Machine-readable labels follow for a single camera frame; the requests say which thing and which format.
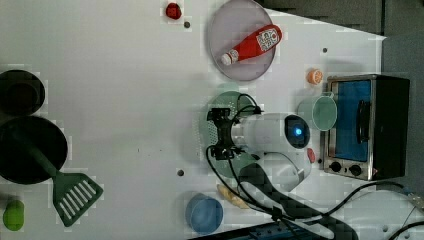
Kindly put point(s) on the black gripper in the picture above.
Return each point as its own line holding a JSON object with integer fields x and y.
{"x": 222, "y": 150}

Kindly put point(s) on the mint green plastic strainer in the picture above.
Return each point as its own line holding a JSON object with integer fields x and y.
{"x": 241, "y": 105}

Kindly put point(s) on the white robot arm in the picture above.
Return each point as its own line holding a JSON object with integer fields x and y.
{"x": 266, "y": 156}

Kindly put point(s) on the yellow toy banana bunch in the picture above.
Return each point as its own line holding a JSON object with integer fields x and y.
{"x": 230, "y": 197}

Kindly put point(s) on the blue plastic bowl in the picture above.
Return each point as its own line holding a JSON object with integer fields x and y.
{"x": 203, "y": 214}

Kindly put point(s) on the red strawberry toy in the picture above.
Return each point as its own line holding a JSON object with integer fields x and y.
{"x": 311, "y": 155}

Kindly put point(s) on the mint green plastic cup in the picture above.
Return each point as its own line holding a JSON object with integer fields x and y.
{"x": 319, "y": 112}

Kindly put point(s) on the red ketchup bottle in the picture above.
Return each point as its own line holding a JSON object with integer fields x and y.
{"x": 256, "y": 44}

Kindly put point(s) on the orange slice toy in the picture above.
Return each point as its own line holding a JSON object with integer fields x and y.
{"x": 315, "y": 76}

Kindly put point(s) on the grey round plate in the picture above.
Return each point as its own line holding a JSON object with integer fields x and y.
{"x": 230, "y": 24}

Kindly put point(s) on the red toy fruit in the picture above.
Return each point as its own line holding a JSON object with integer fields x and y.
{"x": 173, "y": 11}

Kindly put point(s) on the black silver toaster oven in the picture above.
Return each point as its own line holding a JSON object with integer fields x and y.
{"x": 369, "y": 138}

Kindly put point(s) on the dark green slotted spatula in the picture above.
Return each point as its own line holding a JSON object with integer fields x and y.
{"x": 73, "y": 193}

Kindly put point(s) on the small black pot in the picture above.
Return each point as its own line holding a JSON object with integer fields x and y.
{"x": 22, "y": 93}

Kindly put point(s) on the black frying pan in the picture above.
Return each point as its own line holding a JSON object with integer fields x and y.
{"x": 16, "y": 165}

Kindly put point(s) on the green toy pepper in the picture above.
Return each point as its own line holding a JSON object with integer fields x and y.
{"x": 13, "y": 217}

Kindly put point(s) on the blue metal frame rail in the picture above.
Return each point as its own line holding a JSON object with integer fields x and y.
{"x": 274, "y": 231}

